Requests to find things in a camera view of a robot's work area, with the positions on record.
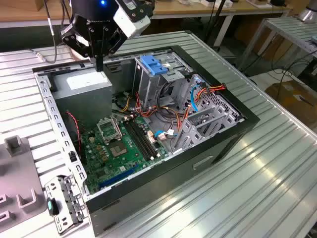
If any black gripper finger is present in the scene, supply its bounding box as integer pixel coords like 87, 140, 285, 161
99, 27, 128, 72
60, 24, 100, 72

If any blue data wire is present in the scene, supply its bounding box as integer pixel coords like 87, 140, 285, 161
154, 77, 206, 139

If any orange red disk power wire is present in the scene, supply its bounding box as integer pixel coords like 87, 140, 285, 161
177, 82, 227, 136

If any grey metal disk bay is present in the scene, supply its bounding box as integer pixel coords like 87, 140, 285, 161
170, 104, 246, 155

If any blue plastic drive latch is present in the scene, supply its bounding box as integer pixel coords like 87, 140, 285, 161
140, 55, 169, 76

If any grey metal drive cage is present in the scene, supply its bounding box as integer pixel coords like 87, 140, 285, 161
132, 53, 194, 110

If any grey power supply unit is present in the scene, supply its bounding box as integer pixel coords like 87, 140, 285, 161
51, 66, 114, 128

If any thin metal locking lever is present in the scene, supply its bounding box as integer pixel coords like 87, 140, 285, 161
112, 116, 124, 139

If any black RAM slot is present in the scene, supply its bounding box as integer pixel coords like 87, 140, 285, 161
126, 117, 155, 159
132, 115, 161, 156
129, 116, 159, 158
123, 118, 152, 161

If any black stand pole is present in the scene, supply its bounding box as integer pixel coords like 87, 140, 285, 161
204, 0, 227, 49

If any CPU socket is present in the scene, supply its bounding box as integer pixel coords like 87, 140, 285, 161
108, 141, 128, 158

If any green motherboard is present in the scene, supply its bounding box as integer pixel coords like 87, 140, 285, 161
80, 115, 171, 195

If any wooden desk with white legs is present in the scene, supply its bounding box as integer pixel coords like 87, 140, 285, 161
0, 0, 294, 49

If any blue expansion slot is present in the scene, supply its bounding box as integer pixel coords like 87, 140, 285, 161
98, 165, 139, 189

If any black open PC case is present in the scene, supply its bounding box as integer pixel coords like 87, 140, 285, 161
32, 44, 261, 238

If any grey parts rack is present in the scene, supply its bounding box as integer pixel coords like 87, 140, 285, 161
0, 135, 48, 238

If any black latch with teal button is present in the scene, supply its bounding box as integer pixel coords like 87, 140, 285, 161
46, 197, 60, 217

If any large brown cardboard box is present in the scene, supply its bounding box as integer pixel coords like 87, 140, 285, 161
264, 80, 317, 127

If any black cable with metal plug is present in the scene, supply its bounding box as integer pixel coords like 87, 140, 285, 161
29, 0, 65, 64

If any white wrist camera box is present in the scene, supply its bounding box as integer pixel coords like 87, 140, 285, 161
113, 0, 156, 39

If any yellow black power wire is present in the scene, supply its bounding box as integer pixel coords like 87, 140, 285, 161
116, 95, 133, 113

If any red orange wire bundle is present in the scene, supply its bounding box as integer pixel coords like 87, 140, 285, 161
135, 91, 159, 119

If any black sleeved wire bundle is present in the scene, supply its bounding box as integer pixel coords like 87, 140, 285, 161
158, 83, 179, 124

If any metal socket cover frame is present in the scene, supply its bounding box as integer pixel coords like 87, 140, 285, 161
96, 116, 123, 145

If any red black twisted wire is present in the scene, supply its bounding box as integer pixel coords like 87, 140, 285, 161
66, 111, 82, 153

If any thin wire with white plug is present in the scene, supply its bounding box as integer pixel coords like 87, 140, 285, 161
158, 128, 179, 142

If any grey metal card bracket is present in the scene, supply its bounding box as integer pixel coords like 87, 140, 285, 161
44, 174, 88, 236

